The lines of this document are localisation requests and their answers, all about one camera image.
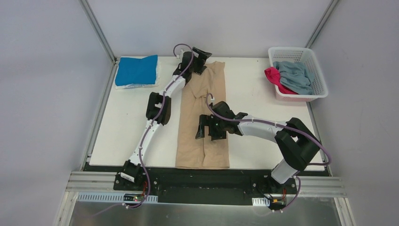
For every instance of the beige t shirt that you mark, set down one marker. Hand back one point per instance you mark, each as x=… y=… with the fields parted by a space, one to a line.
x=201 y=153

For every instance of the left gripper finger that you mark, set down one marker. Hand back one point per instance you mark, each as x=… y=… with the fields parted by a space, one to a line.
x=202 y=56
x=199 y=69

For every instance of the folded blue t shirt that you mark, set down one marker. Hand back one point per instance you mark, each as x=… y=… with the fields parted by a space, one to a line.
x=136 y=70

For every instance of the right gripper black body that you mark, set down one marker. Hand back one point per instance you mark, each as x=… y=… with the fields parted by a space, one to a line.
x=207 y=127

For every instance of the aluminium frame rail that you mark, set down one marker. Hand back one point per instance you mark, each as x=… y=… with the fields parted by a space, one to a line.
x=86 y=181

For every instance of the pink t shirt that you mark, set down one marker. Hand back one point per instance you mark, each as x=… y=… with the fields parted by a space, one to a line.
x=273 y=76

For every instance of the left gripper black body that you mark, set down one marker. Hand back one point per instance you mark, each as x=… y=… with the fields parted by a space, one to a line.
x=201 y=58

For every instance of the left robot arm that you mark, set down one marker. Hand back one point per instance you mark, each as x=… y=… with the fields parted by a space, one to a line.
x=158 y=110

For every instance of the grey blue t shirt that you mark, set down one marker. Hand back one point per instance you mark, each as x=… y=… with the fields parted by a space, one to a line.
x=296 y=76

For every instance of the left white cable duct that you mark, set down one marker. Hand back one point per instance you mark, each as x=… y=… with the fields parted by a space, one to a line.
x=106 y=197

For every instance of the white cable duct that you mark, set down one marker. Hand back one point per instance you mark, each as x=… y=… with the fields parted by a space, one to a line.
x=106 y=197
x=261 y=202

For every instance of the white plastic basket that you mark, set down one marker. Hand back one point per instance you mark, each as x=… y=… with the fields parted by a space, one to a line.
x=308 y=57

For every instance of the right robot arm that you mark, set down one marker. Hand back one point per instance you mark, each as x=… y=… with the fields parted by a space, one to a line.
x=296 y=143

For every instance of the right white cable duct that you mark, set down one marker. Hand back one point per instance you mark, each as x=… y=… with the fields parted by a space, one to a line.
x=261 y=202

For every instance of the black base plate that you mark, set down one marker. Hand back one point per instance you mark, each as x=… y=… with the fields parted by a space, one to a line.
x=236 y=187

